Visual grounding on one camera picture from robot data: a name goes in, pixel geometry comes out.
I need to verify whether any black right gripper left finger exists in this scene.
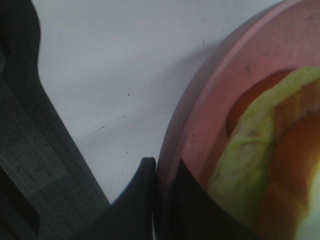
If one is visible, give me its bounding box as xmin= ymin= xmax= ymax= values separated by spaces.
xmin=74 ymin=157 xmax=156 ymax=240

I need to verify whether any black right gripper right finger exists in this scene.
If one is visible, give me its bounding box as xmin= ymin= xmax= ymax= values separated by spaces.
xmin=169 ymin=160 xmax=263 ymax=240

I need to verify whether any sandwich with toast bread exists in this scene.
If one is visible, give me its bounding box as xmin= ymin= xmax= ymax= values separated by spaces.
xmin=207 ymin=66 xmax=320 ymax=240

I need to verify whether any pink round plate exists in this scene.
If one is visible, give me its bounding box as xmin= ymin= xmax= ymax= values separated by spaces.
xmin=154 ymin=0 xmax=320 ymax=240

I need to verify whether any white microwave oven body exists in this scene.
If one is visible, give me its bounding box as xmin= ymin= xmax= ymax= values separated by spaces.
xmin=0 ymin=0 xmax=110 ymax=240

